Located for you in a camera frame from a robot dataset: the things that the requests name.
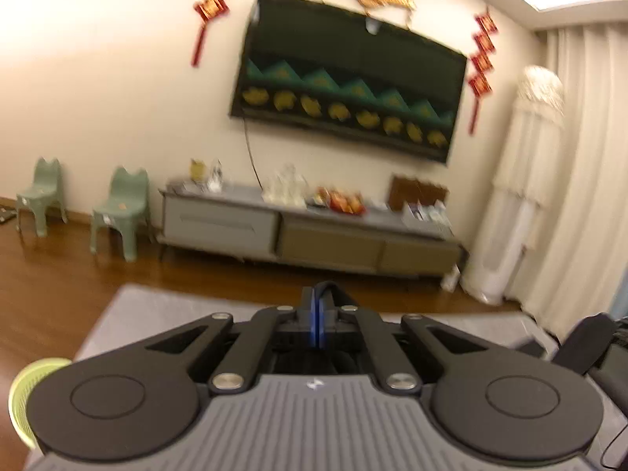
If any brown box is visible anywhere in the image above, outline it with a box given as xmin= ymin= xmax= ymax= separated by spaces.
xmin=390 ymin=174 xmax=448 ymax=212

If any black garment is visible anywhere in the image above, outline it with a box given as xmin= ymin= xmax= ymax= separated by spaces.
xmin=554 ymin=311 xmax=620 ymax=378

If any clear glassware set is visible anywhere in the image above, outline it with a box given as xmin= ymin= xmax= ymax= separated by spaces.
xmin=262 ymin=164 xmax=310 ymax=207

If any blue fabric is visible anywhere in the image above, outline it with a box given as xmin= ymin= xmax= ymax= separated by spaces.
xmin=611 ymin=265 xmax=628 ymax=319

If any television power cable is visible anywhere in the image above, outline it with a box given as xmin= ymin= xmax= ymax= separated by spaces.
xmin=243 ymin=118 xmax=263 ymax=192

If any white figurine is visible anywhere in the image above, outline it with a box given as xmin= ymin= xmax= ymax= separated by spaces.
xmin=206 ymin=159 xmax=226 ymax=192

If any green child chair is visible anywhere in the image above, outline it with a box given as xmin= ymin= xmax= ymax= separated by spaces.
xmin=16 ymin=157 xmax=68 ymax=237
xmin=89 ymin=166 xmax=153 ymax=262

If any small white device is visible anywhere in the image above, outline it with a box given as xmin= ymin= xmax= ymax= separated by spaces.
xmin=439 ymin=265 xmax=462 ymax=292

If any wall television with patterned cover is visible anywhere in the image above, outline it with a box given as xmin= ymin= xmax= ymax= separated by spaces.
xmin=230 ymin=0 xmax=468 ymax=165

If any white box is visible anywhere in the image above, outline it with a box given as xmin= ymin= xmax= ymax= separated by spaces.
xmin=402 ymin=201 xmax=455 ymax=236

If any green plastic basket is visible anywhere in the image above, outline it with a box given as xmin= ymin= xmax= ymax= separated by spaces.
xmin=9 ymin=357 xmax=72 ymax=452

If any cream curtain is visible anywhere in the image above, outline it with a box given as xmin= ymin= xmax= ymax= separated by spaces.
xmin=510 ymin=24 xmax=628 ymax=325

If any red hanging string decoration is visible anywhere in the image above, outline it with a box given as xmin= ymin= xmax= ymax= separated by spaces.
xmin=466 ymin=7 xmax=498 ymax=135
xmin=190 ymin=0 xmax=246 ymax=68

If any orange fruit on cabinet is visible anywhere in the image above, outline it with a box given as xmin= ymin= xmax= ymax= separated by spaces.
xmin=314 ymin=186 xmax=366 ymax=215

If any grey television cabinet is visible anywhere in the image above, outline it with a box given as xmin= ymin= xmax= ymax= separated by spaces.
xmin=158 ymin=181 xmax=464 ymax=283

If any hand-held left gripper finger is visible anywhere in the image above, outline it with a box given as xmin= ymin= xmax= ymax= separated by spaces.
xmin=144 ymin=287 xmax=319 ymax=396
xmin=319 ymin=282 xmax=487 ymax=396

